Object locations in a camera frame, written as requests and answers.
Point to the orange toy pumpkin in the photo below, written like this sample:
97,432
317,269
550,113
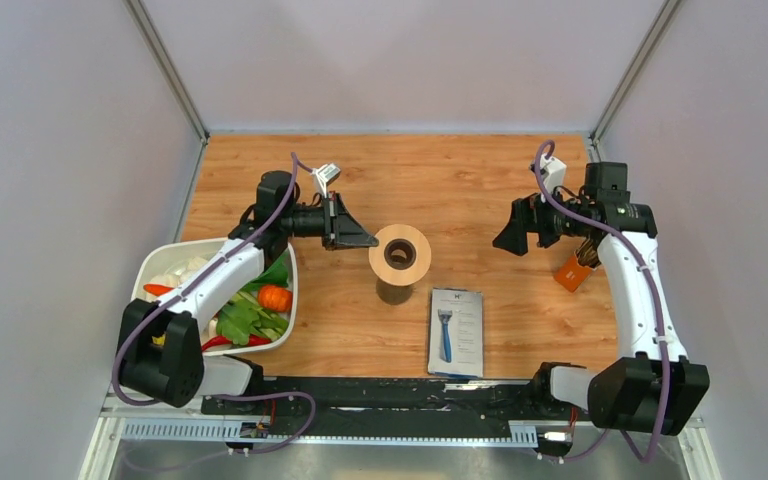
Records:
275,298

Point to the yellow toy cabbage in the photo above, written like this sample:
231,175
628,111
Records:
157,339

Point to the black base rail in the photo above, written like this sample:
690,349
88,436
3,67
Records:
406,410

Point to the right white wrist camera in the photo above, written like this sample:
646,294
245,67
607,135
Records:
552,173

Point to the razor retail package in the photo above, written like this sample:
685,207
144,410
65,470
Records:
456,333

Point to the white vegetable tray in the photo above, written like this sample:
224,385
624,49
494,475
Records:
173,260

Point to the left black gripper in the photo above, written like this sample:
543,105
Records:
339,229

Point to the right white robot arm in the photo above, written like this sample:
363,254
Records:
652,386

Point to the orange coffee filter box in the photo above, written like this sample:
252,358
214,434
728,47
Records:
578,267

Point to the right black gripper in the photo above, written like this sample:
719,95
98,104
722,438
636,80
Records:
527,215

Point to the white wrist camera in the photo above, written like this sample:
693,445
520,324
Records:
552,173
324,176

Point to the green bok choy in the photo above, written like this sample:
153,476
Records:
277,274

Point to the red chili pepper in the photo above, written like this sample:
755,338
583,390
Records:
220,341

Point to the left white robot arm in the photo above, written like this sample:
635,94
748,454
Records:
159,357

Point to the green leafy vegetable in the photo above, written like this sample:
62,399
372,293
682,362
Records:
244,322

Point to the orange toy carrot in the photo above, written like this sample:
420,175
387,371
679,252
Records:
157,290

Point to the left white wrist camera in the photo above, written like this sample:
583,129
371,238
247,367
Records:
324,176

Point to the round wooden dripper stand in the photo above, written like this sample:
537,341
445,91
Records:
403,256

